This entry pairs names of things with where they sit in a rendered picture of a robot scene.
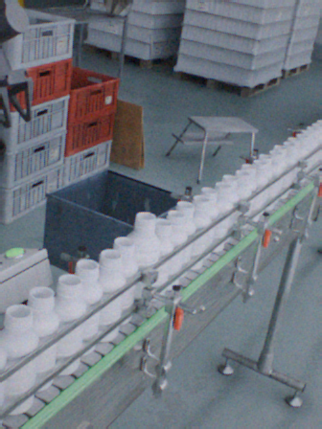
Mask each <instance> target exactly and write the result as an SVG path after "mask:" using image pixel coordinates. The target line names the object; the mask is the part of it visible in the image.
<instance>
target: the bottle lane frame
mask: <svg viewBox="0 0 322 429"><path fill-rule="evenodd" d="M313 187H314V185H313V181H311V182H310V183H309V184H308V185H307V186H306V187H305V188H304V189H303V190H301V191H300V192H298V193H297V194H296V195H295V196H293V197H292V198H291V199H290V200H289V201H288V202H287V203H286V204H285V205H284V206H283V207H281V208H280V209H279V210H278V211H277V212H276V211H275V213H274V214H273V215H271V216H270V217H269V219H268V220H269V221H270V223H269V226H271V227H273V228H276V229H279V230H282V233H281V234H280V235H277V234H274V233H272V234H271V235H270V238H269V242H268V245H267V247H266V248H265V247H263V245H262V249H261V253H260V257H259V261H258V265H257V269H256V272H255V273H256V274H257V276H258V275H259V274H260V273H262V272H263V271H264V270H265V268H266V267H267V266H268V265H269V264H270V263H271V262H272V261H273V260H274V259H275V258H276V257H277V256H278V255H279V254H280V253H281V252H282V251H283V250H284V249H285V248H286V247H287V246H288V245H289V244H290V243H291V242H292V241H293V240H294V239H295V238H296V237H297V236H298V235H299V233H296V232H293V231H292V229H291V228H289V227H290V223H291V220H292V219H293V218H295V216H294V215H293V214H294V210H295V207H296V206H297V205H298V211H297V216H298V217H300V218H303V219H306V215H307V211H308V207H309V205H310V201H311V194H312V191H313ZM294 221H295V223H294V224H293V228H294V229H295V230H298V231H301V232H302V229H303V225H302V223H303V221H301V220H298V219H296V218H295V219H294ZM256 230H257V227H255V229H254V230H253V231H251V232H250V231H249V232H250V233H249V234H248V235H247V236H245V237H244V238H243V239H242V240H241V241H240V242H239V243H238V244H237V245H236V246H233V248H232V249H231V250H230V251H228V252H227V251H226V254H225V255H224V256H223V257H219V260H218V261H216V262H213V265H210V266H209V267H208V268H206V267H205V268H206V270H204V271H203V272H202V273H201V274H198V276H197V277H196V278H195V279H194V280H193V281H191V283H190V284H189V285H187V286H186V287H183V290H182V291H181V292H180V294H182V295H183V302H182V304H184V305H187V306H189V307H192V308H193V309H195V310H196V315H195V316H193V315H191V314H188V313H185V314H184V316H183V320H182V325H181V328H180V330H177V329H175V328H174V327H173V332H172V341H171V346H170V352H169V357H168V360H169V361H170V362H171V363H172V362H173V361H174V360H175V359H176V358H177V357H178V356H179V355H180V354H181V353H182V352H183V351H184V350H185V349H186V348H188V347H189V346H190V345H191V344H192V343H193V342H194V340H195V339H196V337H197V336H198V334H199V333H200V332H201V331H202V330H204V329H205V328H206V327H207V326H208V325H209V324H210V323H212V322H213V321H214V320H215V319H216V318H217V317H218V316H219V315H220V313H221V312H222V311H223V310H224V309H225V308H226V307H228V306H229V305H230V304H231V303H232V302H233V301H234V300H235V299H236V298H237V297H238V296H239V295H240V294H241V293H242V292H243V289H241V288H238V287H236V286H235V284H234V283H233V282H232V281H233V277H234V273H235V272H236V271H237V270H239V269H238V268H236V265H237V260H238V257H239V256H241V265H240V268H241V269H243V270H244V271H247V272H248V271H249V268H250V264H251V261H252V256H253V252H254V248H255V244H256V239H257V235H258V234H257V233H256ZM164 309H165V306H164V305H163V306H162V307H161V308H160V309H159V310H157V309H155V310H156V312H155V313H154V314H153V315H150V316H149V317H146V320H145V321H144V323H143V324H142V325H141V326H136V329H135V330H133V331H132V332H131V333H130V334H129V335H125V334H124V336H125V337H126V338H125V339H124V340H122V341H121V342H120V343H119V344H118V345H114V344H112V345H113V349H112V350H110V351H109V352H108V353H107V354H106V355H102V354H100V356H101V359H100V360H98V361H97V362H96V363H95V364H94V365H93V366H89V365H86V364H85V365H86V366H87V367H88V370H87V371H85V372H84V373H83V374H82V375H80V376H79V377H75V376H73V375H71V376H73V377H74V381H73V382H72V383H71V384H70V385H69V386H67V387H66V388H65V389H64V390H62V389H60V388H57V387H56V388H57V389H58V390H59V394H58V395H56V396H55V397H54V398H53V399H52V400H51V401H49V402H45V401H43V400H41V399H40V400H41V401H42V402H44V406H43V408H42V409H41V410H40V411H38V412H37V413H36V414H35V415H34V416H29V415H26V414H24V413H23V414H24V415H25V416H27V417H28V421H26V422H25V423H24V424H23V425H22V426H20V427H19V428H18V429H81V428H82V426H83V425H84V424H85V423H86V422H87V421H88V422H90V423H91V424H93V425H94V429H108V428H109V427H110V426H111V425H112V424H113V423H114V422H115V421H116V420H117V419H118V418H119V417H120V416H121V415H122V414H123V413H124V412H125V411H126V409H127V408H128V407H129V406H130V405H131V404H132V403H133V402H134V400H135V399H136V398H137V397H138V396H139V395H140V394H141V393H142V392H143V391H144V390H145V389H146V388H147V387H148V386H149V385H150V384H151V383H152V382H153V381H154V380H153V379H151V378H149V377H147V376H145V375H144V373H143V371H140V367H141V361H142V357H143V356H145V355H146V352H143V349H144V344H145V339H146V338H147V337H148V336H149V335H151V337H150V340H151V342H150V344H149V352H150V354H152V355H154V356H156V357H158V358H159V356H160V350H161V346H162V340H163V335H164V329H165V324H166V319H167V315H168V313H166V312H165V311H164ZM157 363H158V362H157V361H155V360H153V359H151V358H149V357H148V362H147V365H146V370H147V373H150V374H152V375H154V376H156V372H155V370H154V366H155V365H156V364H157Z"/></svg>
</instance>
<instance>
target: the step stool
mask: <svg viewBox="0 0 322 429"><path fill-rule="evenodd" d="M189 121H190V122H189V124H188V125H187V127H186V128H185V129H184V130H183V131H182V132H173V133H172V135H173V137H175V138H176V139H177V140H176V141H175V142H174V144H173V145H172V147H171V149H170V150H169V151H168V153H167V154H166V155H165V156H169V155H170V154H171V152H172V151H173V149H174V148H175V146H176V145H177V144H178V142H179V141H180V142H181V143H182V144H184V145H202V150H201V156H200V163H199V169H198V176H197V180H196V183H197V184H200V177H201V172H202V165H203V159H204V152H205V146H206V145H219V146H218V148H217V150H216V151H215V152H214V153H213V156H216V155H217V153H218V152H219V150H220V148H221V147H222V145H233V143H234V142H233V141H232V140H231V139H229V138H228V137H229V135H230V134H231V132H252V138H251V149H250V156H251V155H252V151H253V146H254V140H255V132H258V131H259V129H258V128H256V127H255V126H253V125H252V124H249V123H248V122H246V121H244V120H243V119H241V118H239V117H225V118H212V117H189ZM192 124H194V125H195V126H198V127H199V128H201V129H202V130H203V131H204V132H186V131H187V130H188V128H190V126H191V125H192ZM221 132H228V133H227V134H226V136H225V135H223V134H222V133H221Z"/></svg>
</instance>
